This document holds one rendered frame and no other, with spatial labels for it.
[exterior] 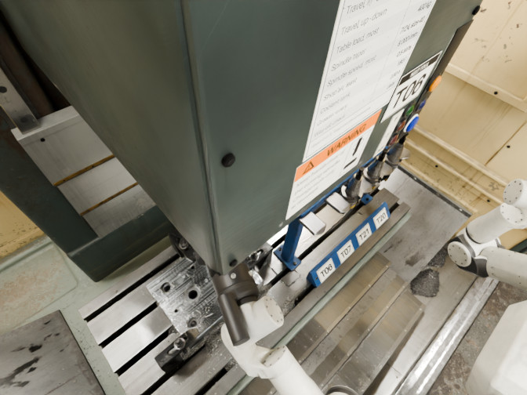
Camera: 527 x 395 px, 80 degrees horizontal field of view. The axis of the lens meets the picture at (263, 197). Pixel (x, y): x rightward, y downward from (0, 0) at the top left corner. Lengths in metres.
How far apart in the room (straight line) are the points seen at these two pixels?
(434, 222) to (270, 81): 1.42
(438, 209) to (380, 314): 0.55
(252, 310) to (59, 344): 0.98
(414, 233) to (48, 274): 1.64
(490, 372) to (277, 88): 0.71
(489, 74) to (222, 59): 1.20
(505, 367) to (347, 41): 0.69
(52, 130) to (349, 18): 0.80
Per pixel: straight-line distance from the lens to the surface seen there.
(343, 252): 1.19
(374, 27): 0.30
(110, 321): 1.17
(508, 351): 0.84
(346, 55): 0.29
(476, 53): 1.33
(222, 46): 0.18
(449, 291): 1.63
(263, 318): 0.64
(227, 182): 0.26
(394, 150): 1.09
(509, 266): 1.07
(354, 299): 1.34
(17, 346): 1.52
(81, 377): 1.44
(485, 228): 1.06
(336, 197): 0.96
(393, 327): 1.40
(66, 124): 0.94
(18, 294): 1.74
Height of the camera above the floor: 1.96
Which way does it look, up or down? 54 degrees down
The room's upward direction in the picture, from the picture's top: 6 degrees clockwise
